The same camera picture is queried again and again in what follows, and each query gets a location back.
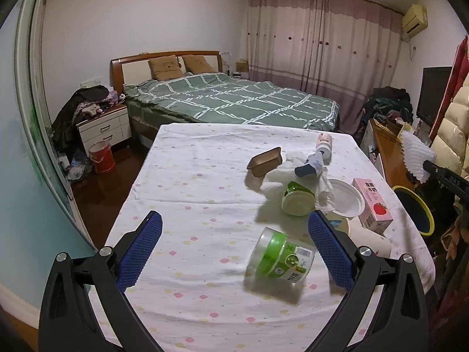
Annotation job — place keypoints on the white paper cup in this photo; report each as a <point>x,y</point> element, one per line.
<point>366,238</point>

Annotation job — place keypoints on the black television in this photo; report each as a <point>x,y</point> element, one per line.
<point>432,95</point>

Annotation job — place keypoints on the white bottle with pink label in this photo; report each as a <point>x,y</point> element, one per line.
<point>324,146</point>

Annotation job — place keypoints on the pink milk carton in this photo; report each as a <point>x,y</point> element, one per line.
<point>370,205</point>

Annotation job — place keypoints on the brown pillow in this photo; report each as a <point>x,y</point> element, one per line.
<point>198,64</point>
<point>165,66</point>

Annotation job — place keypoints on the small brown box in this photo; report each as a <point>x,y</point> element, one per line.
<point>242,66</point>

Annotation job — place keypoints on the dark patterned garment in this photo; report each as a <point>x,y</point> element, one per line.
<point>450,264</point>

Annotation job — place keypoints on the plastic bags on floor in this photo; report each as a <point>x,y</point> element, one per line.
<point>77,165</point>

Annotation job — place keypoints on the white paper plate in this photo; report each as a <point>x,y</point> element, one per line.
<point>344,196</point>

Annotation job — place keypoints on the clear jar with green lid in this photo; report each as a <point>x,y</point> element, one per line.
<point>278,260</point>

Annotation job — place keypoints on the yellow rimmed trash bin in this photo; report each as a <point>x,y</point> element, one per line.
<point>421,216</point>

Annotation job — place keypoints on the white knitted cloth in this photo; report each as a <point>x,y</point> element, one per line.
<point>417,154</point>

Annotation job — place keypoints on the white wooden nightstand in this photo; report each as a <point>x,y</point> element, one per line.
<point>106,128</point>

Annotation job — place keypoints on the bed with green plaid cover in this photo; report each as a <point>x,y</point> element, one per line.
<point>227,99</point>

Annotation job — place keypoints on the red garment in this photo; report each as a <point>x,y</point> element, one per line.
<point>460,66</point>

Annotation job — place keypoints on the wooden cabinet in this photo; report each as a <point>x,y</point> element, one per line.
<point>394,161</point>

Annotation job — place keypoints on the white tissue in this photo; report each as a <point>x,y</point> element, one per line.
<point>278,179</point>

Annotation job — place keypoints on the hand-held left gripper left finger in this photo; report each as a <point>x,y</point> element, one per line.
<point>141,249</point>

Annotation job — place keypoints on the pile of dark clothes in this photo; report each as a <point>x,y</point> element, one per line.
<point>80,106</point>

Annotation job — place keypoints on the heap of mixed clothes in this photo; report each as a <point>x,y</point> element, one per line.
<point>388,102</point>

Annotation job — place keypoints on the red bucket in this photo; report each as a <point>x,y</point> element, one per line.
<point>102,159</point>

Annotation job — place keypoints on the sliding wardrobe door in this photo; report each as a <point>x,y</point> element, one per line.
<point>22,135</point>

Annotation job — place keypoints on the cream puffer jacket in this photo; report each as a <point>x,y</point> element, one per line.
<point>454,135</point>

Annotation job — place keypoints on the white table lamp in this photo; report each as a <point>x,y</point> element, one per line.
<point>226,59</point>

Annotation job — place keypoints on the cream air conditioner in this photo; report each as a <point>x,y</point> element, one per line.
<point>414,20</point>

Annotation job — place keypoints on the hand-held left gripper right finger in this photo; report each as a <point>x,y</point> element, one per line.
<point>329,253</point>

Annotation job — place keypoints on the wooden bed headboard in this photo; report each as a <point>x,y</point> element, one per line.
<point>135,68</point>

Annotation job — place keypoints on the brown rectangular tray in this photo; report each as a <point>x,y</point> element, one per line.
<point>263,161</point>

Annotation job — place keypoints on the pink and white curtain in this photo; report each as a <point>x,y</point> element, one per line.
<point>311,44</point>

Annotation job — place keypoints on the green and white tub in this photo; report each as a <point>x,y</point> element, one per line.
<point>298,203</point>

